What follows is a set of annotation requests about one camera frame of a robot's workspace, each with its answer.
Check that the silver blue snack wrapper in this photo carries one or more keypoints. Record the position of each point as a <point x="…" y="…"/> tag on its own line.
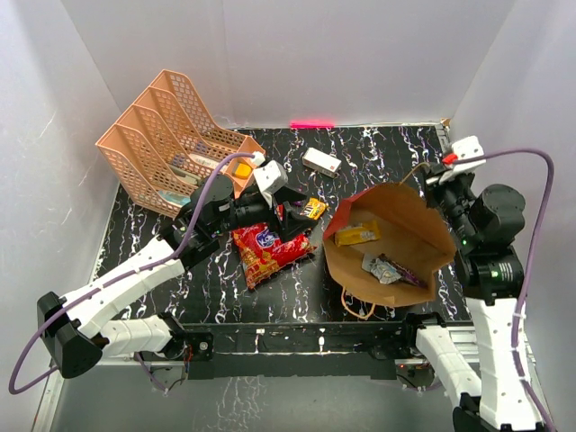
<point x="383" y="271"/>

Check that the red candy bag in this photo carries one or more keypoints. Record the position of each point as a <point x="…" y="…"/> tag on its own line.
<point x="263" y="254"/>

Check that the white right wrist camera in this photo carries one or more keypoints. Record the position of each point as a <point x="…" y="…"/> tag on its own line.
<point x="465" y="156"/>

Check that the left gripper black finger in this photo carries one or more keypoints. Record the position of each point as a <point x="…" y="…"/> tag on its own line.
<point x="286" y="197"/>
<point x="292" y="224"/>

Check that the pink plastic file organizer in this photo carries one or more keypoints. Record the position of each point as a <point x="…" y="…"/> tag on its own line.
<point x="148" y="145"/>

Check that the yellow peanut candy packet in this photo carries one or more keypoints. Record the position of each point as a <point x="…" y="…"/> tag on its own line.
<point x="314" y="209"/>

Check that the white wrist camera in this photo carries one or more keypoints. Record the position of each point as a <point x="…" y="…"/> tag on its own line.
<point x="270" y="177"/>
<point x="465" y="156"/>

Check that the yellow snack bag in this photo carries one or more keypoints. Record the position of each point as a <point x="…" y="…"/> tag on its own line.
<point x="357" y="234"/>

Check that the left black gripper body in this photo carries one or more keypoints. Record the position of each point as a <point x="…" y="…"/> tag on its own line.
<point x="252" y="211"/>

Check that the purple snack wrapper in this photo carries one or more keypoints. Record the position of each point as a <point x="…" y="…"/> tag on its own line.
<point x="406" y="275"/>

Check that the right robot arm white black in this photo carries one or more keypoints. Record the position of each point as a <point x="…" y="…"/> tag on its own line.
<point x="494" y="398"/>

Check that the orange yellow block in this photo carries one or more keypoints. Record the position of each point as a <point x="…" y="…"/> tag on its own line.
<point x="242" y="171"/>

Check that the white packet in organizer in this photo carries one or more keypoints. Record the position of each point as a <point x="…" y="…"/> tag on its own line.
<point x="200" y="165"/>

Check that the red brown paper bag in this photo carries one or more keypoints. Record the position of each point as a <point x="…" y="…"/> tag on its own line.
<point x="412" y="235"/>

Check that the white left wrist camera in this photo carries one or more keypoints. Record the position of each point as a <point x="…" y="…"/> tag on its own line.
<point x="270" y="177"/>

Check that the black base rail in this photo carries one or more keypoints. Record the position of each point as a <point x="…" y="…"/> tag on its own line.
<point x="378" y="350"/>

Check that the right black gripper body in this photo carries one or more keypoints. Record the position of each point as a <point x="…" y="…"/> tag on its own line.
<point x="454" y="195"/>

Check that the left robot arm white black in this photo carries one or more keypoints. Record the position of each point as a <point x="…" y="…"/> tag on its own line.
<point x="80" y="328"/>

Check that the small white red box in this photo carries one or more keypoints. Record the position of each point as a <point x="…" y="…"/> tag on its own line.
<point x="321" y="162"/>

